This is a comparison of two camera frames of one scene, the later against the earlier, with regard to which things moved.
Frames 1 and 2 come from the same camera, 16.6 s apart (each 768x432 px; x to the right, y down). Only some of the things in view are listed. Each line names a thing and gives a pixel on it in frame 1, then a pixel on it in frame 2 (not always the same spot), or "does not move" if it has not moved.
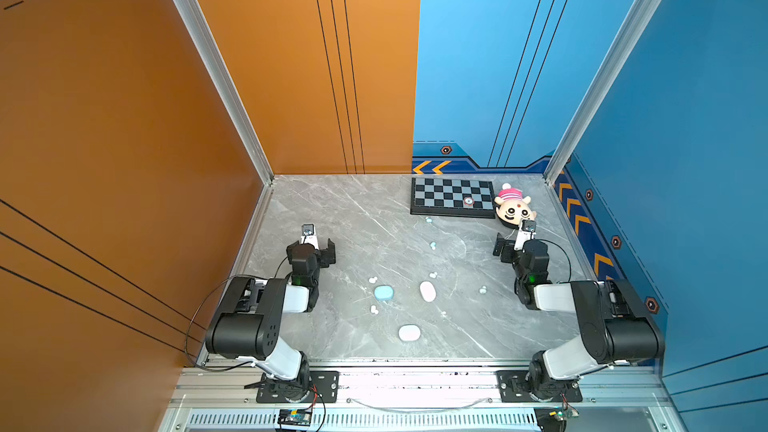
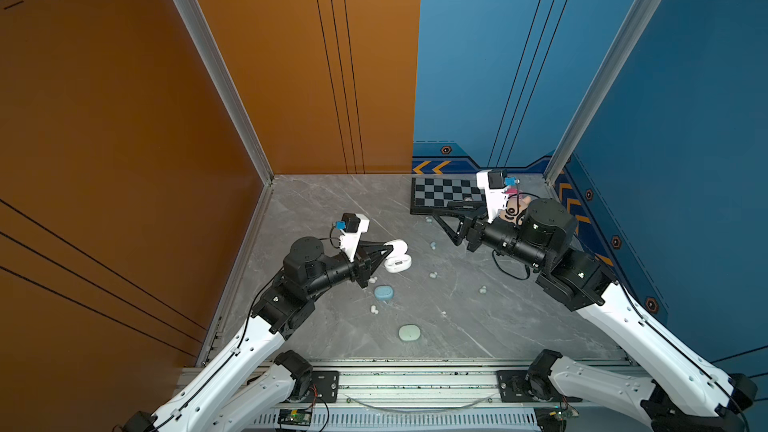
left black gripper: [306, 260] to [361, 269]
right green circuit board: [564, 413] does not move
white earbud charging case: [428, 291] to [398, 260]
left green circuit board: [294, 417] does not move
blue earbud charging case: [383, 293] does not move
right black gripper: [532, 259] to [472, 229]
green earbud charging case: [409, 333] does not move
